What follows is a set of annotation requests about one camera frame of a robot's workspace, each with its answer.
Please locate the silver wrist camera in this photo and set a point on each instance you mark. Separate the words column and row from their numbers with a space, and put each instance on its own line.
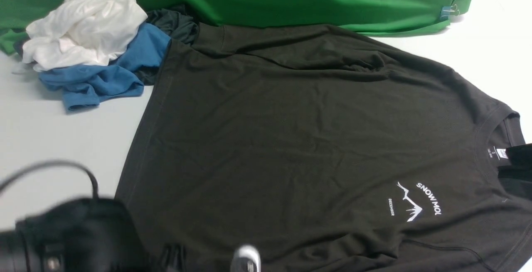
column 246, row 259

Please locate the white crumpled garment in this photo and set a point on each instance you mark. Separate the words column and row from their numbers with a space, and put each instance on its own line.
column 87, row 32

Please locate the dark gray long-sleeved shirt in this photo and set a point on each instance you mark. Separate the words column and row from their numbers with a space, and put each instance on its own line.
column 326, row 150

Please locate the dark teal crumpled garment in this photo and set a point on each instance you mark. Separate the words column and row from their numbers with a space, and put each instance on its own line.
column 176, row 25

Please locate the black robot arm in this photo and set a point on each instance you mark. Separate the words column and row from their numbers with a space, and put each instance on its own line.
column 10, row 253

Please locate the blue crumpled garment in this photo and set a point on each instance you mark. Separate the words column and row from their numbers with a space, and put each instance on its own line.
column 86, row 86

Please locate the blue binder clip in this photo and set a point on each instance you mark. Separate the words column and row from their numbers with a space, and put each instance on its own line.
column 449, row 11

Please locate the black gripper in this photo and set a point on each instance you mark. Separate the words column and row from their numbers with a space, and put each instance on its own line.
column 516, row 177
column 88, row 235

